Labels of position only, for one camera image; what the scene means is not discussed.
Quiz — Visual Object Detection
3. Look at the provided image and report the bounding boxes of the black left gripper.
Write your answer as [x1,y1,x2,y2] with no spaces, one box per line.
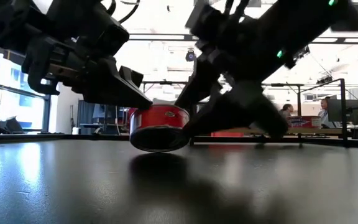
[22,34,154,110]

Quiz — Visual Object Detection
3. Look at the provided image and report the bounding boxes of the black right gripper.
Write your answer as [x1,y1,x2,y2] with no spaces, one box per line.
[174,2,291,139]

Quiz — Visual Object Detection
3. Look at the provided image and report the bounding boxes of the red seafood can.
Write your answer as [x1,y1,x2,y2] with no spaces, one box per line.
[287,115,322,129]
[128,104,191,154]

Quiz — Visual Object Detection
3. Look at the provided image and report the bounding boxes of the orange panel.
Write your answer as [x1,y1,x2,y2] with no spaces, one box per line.
[210,131,245,138]

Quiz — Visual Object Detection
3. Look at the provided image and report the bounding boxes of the black ceiling spotlight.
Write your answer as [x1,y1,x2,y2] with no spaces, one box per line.
[185,49,197,63]

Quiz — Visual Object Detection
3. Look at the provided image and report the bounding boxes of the overhead light bar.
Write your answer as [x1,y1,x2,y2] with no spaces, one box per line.
[128,32,358,45]

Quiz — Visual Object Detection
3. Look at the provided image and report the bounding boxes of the person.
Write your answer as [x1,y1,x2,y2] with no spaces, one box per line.
[278,103,295,121]
[318,96,338,129]

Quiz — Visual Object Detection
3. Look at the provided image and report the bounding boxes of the large glass window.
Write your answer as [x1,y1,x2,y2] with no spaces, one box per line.
[0,54,54,133]

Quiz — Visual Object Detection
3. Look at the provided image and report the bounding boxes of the black table mat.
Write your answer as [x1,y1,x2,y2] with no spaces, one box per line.
[0,138,358,224]

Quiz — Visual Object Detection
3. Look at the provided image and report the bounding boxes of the black bag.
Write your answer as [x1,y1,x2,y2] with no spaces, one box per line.
[4,116,26,134]

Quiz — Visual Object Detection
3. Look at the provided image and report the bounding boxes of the dark background monitor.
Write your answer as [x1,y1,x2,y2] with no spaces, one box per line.
[327,98,358,126]

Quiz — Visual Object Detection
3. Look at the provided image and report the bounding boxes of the black background workbench frame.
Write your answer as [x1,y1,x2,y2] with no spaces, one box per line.
[141,80,189,108]

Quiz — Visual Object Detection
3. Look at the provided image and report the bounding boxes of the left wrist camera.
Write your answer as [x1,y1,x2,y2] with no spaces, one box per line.
[85,11,131,60]

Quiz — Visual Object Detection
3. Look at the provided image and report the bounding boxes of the black metal table frame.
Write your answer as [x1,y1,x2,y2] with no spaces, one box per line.
[0,133,358,150]

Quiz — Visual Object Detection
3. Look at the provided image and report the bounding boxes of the black metal shelf frame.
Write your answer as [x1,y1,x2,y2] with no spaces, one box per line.
[186,77,347,149]

